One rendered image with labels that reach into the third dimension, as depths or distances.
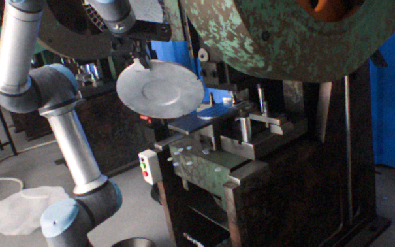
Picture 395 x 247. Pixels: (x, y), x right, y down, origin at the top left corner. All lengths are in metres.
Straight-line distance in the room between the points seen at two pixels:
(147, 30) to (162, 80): 0.23
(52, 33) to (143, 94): 1.34
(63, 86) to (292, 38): 0.68
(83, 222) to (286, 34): 0.80
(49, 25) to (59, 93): 1.33
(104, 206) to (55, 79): 0.43
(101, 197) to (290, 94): 0.82
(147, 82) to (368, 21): 0.69
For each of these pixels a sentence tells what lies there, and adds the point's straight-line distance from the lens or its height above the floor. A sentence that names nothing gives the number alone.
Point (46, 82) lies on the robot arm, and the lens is 1.14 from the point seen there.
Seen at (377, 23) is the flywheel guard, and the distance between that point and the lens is 1.26.
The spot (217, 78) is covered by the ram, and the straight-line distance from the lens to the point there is 1.32.
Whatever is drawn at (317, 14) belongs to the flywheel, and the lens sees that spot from 1.13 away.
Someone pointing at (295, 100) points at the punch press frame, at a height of 0.76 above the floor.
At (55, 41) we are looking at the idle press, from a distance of 2.46.
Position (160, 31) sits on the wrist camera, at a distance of 0.97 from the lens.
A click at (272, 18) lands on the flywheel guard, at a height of 1.13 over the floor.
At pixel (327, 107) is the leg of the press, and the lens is 1.47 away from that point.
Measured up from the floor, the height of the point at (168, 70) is 1.01.
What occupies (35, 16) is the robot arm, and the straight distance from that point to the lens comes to 0.90.
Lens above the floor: 1.21
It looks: 20 degrees down
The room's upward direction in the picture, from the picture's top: 10 degrees counter-clockwise
